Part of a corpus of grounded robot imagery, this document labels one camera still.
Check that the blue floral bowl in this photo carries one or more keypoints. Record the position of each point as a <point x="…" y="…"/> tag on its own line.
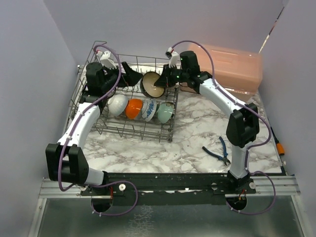
<point x="148" y="109"/>

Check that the grey wire dish rack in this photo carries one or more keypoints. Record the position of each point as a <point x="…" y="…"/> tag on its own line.
<point x="121" y="125"/>

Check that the grey bowl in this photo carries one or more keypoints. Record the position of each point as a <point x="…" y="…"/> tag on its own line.
<point x="117" y="104"/>

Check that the celadon green bowl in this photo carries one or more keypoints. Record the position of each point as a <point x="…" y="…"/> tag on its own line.
<point x="165" y="112"/>

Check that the dark brown bowl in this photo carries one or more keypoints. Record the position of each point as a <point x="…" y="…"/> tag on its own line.
<point x="147" y="85"/>

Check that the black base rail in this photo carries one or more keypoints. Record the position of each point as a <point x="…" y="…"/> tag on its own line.
<point x="169" y="188"/>

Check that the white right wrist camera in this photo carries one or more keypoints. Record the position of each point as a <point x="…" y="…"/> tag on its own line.
<point x="173" y="57"/>

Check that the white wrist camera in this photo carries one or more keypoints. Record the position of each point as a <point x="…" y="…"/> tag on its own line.
<point x="105" y="59"/>
<point x="173" y="57"/>

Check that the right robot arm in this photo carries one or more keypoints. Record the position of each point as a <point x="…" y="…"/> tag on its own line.
<point x="243" y="125"/>

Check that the white round bowl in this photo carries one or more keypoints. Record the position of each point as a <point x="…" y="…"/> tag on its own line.
<point x="133" y="108"/>

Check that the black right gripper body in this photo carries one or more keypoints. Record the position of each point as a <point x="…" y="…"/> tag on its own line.
<point x="175" y="76"/>

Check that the orange-tipped screwdriver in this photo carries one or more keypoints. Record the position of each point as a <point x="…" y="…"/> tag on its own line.
<point x="279" y="146"/>

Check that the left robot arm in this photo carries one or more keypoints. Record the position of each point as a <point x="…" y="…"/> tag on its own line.
<point x="65" y="159"/>

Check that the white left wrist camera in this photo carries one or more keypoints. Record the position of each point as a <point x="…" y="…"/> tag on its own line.
<point x="105" y="59"/>

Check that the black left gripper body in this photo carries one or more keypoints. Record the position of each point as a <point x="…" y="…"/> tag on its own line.
<point x="111" y="78"/>

